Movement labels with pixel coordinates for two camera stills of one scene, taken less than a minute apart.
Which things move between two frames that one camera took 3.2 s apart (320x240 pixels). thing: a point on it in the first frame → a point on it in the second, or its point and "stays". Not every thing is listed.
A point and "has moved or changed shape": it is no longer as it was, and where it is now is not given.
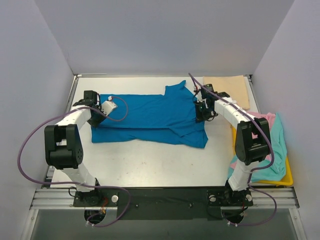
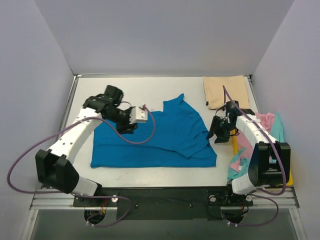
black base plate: (164, 203) stays
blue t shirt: (169, 118) has moved or changed shape
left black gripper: (95, 120) → (125, 124)
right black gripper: (200, 115) → (220, 128)
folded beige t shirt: (234, 85) stays
